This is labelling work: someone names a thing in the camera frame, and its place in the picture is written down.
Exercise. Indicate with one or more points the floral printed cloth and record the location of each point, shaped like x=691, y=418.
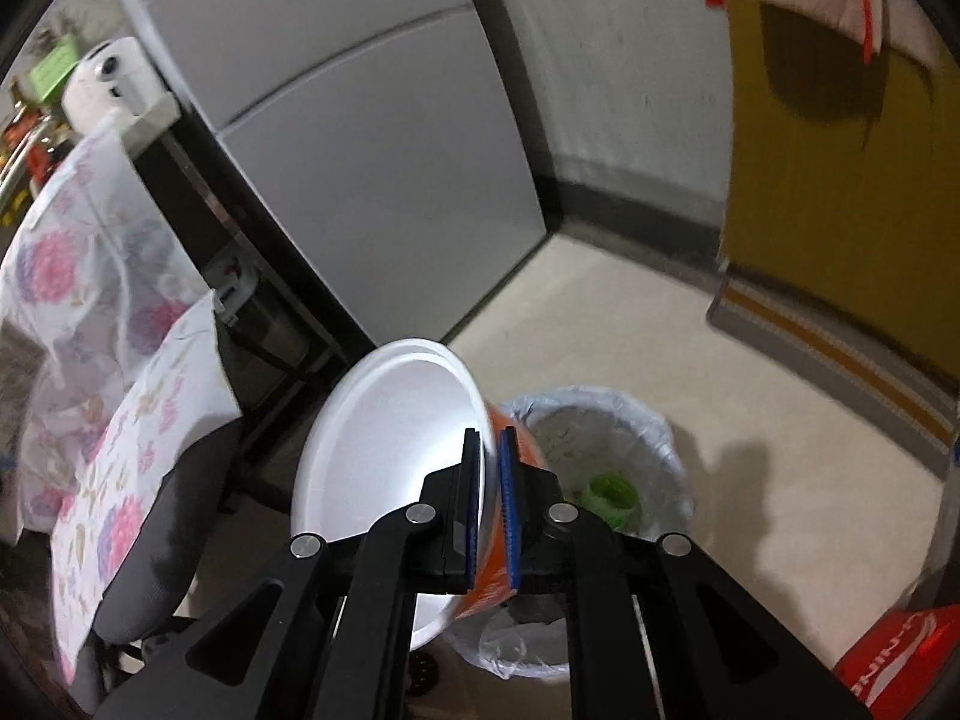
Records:
x=120, y=480
x=67, y=262

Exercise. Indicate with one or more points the green plastic item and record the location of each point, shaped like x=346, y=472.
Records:
x=609, y=499

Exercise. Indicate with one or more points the green box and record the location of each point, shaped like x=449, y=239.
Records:
x=51, y=71

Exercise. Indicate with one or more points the trash bin with clear liner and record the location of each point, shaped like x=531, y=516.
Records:
x=577, y=427

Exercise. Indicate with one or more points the grey orange striped doormat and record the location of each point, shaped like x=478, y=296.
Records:
x=840, y=360

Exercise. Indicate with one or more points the orange white foam bowl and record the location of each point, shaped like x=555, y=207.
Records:
x=390, y=427

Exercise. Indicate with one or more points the red printed bag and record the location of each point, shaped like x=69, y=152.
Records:
x=907, y=660

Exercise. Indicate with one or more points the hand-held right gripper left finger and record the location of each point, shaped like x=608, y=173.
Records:
x=472, y=510

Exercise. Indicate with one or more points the black metal rack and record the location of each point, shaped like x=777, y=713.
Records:
x=225, y=225

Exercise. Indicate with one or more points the grey refrigerator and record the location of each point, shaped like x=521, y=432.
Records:
x=337, y=127

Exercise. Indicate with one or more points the white round appliance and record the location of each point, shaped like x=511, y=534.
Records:
x=105, y=82

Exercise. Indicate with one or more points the olive yellow door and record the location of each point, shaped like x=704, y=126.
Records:
x=810, y=187

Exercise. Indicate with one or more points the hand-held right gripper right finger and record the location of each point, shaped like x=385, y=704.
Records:
x=510, y=510

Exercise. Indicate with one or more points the grey white container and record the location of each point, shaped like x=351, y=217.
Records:
x=255, y=315

